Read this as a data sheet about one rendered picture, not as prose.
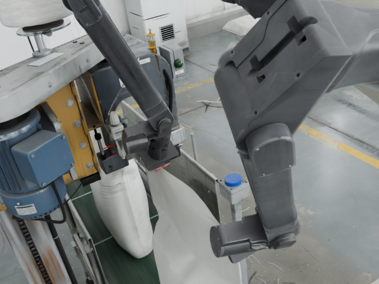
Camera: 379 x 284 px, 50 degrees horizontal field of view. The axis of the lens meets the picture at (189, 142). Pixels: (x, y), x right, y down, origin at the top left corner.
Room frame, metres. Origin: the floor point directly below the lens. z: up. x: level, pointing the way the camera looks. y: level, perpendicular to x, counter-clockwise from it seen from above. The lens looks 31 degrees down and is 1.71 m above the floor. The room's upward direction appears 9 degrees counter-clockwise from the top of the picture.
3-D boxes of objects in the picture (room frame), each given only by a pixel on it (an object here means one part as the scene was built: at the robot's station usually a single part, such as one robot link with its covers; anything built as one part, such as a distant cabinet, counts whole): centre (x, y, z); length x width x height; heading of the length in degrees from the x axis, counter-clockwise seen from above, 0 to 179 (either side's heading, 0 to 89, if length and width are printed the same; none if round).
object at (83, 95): (1.16, 0.31, 1.26); 0.22 x 0.05 x 0.16; 25
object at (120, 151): (1.05, 0.21, 1.11); 0.03 x 0.03 x 0.06
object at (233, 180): (1.15, -0.13, 0.84); 0.06 x 0.06 x 0.02
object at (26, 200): (0.86, 0.41, 1.21); 0.15 x 0.15 x 0.25
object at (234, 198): (1.15, -0.13, 0.81); 0.08 x 0.08 x 0.06; 25
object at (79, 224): (1.56, 0.63, 0.54); 1.05 x 0.02 x 0.41; 25
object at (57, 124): (0.96, 0.36, 1.23); 0.28 x 0.07 x 0.16; 25
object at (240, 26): (4.12, -0.88, 0.56); 0.66 x 0.43 x 0.15; 113
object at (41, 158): (0.79, 0.33, 1.25); 0.10 x 0.08 x 0.12; 140
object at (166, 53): (1.23, 0.01, 1.29); 0.08 x 0.05 x 0.09; 25
